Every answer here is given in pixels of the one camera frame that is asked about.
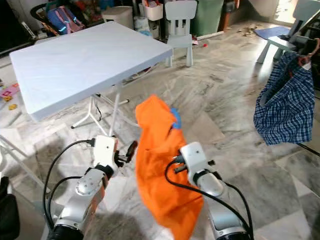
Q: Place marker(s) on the orange cloth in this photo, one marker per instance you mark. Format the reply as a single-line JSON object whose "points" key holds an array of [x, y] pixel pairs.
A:
{"points": [[160, 165]]}

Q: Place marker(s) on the blue plastic hanger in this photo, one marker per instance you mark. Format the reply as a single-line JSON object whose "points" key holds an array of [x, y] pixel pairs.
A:
{"points": [[177, 119]]}

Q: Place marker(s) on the white folding chair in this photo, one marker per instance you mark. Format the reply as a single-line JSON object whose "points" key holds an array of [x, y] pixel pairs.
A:
{"points": [[25, 162]]}

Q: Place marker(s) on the blue plaid shorts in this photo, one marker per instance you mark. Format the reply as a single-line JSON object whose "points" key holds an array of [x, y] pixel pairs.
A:
{"points": [[285, 110]]}

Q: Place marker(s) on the black bag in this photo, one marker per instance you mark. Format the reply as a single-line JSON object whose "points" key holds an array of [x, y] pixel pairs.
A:
{"points": [[9, 215]]}

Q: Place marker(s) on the beige lidded laundry basket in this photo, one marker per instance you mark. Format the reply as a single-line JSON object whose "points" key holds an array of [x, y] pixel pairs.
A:
{"points": [[117, 17]]}

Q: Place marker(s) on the white tube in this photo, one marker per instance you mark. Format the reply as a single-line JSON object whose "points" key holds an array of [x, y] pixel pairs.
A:
{"points": [[210, 35]]}

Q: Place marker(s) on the white trolley basket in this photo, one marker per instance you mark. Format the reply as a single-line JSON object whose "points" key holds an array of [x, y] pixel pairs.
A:
{"points": [[153, 12]]}

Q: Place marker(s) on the pink and blue backpack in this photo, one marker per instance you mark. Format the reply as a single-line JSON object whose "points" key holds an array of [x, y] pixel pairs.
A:
{"points": [[62, 20]]}

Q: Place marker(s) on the green storage bin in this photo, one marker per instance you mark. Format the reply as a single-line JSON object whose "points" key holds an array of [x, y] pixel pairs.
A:
{"points": [[207, 17]]}

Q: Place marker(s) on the brown crumpled rag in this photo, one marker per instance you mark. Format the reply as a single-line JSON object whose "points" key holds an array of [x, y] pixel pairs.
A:
{"points": [[247, 30]]}

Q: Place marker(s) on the blue floor mat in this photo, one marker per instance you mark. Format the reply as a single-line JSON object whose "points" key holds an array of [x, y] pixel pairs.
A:
{"points": [[271, 32]]}

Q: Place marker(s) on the black television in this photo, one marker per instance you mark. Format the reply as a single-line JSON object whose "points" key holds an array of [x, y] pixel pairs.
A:
{"points": [[12, 27]]}

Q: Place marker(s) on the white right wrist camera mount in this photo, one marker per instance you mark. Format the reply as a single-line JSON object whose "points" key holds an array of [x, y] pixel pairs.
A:
{"points": [[195, 159]]}

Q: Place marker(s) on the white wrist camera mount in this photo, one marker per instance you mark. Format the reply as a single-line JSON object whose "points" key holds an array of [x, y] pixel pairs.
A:
{"points": [[105, 152], [195, 159]]}

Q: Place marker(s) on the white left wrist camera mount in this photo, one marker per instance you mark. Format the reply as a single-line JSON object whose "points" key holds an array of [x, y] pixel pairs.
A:
{"points": [[105, 152]]}

